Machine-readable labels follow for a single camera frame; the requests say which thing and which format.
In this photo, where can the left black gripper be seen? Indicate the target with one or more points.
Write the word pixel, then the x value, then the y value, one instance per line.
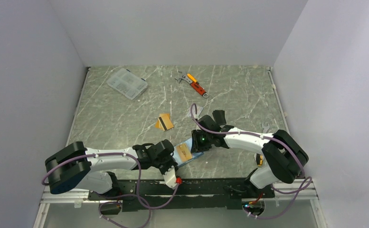
pixel 172 163

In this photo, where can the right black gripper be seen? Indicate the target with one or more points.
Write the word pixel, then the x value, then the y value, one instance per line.
pixel 196 147

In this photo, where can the single orange credit card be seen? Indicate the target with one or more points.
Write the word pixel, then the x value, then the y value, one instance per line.
pixel 183 152

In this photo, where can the blue card holder wallet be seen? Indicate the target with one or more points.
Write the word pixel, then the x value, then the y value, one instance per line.
pixel 195 155

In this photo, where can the orange credit cards stack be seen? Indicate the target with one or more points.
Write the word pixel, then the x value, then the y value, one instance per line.
pixel 164 122

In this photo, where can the silver grey card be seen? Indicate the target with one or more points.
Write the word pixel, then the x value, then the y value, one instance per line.
pixel 194 111

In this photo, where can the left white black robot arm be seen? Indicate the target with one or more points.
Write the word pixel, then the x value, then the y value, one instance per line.
pixel 80 167

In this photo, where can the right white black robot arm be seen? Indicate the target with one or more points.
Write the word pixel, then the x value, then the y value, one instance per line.
pixel 283 158

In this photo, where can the black card case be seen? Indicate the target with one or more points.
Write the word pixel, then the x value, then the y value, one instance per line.
pixel 219 117

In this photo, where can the red adjustable wrench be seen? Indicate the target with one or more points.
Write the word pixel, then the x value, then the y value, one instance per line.
pixel 182 76

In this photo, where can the yellow black small tool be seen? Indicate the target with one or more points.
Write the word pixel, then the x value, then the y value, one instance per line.
pixel 259 159

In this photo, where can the silver open-end wrench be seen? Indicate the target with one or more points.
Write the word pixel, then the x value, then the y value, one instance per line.
pixel 265 127

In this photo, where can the clear plastic organizer box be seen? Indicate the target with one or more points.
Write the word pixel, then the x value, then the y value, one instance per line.
pixel 126 83

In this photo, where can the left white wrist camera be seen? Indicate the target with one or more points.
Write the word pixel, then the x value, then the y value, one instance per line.
pixel 170 178

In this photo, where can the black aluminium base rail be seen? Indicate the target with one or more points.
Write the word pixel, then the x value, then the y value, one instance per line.
pixel 229 193

